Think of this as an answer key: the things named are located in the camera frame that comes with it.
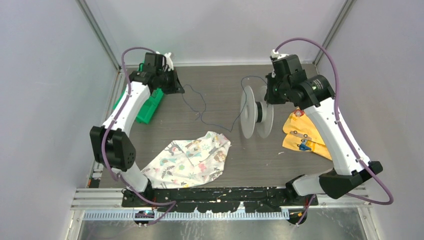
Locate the blue cable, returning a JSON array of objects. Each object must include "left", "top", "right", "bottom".
[{"left": 181, "top": 75, "right": 269, "bottom": 133}]

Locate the white perforated cable spool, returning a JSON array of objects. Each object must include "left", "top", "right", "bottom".
[{"left": 240, "top": 85, "right": 274, "bottom": 139}]

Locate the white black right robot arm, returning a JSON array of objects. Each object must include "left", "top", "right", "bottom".
[{"left": 264, "top": 53, "right": 383, "bottom": 205}]

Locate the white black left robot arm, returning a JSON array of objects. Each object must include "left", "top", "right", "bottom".
[{"left": 89, "top": 51, "right": 185, "bottom": 207}]

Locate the green plastic divided bin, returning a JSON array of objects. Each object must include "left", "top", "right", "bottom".
[{"left": 110, "top": 68, "right": 164, "bottom": 124}]

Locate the yellow printed cloth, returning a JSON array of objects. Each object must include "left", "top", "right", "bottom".
[{"left": 282, "top": 108, "right": 332, "bottom": 161}]

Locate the white patterned cloth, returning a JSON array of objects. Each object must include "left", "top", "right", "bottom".
[{"left": 141, "top": 131, "right": 232, "bottom": 189}]

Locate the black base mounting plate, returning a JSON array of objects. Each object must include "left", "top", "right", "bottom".
[{"left": 142, "top": 186, "right": 318, "bottom": 213}]

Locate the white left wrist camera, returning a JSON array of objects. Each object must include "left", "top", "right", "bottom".
[{"left": 162, "top": 52, "right": 174, "bottom": 72}]

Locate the aluminium frame rail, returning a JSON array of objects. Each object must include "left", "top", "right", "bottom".
[{"left": 70, "top": 188, "right": 123, "bottom": 210}]

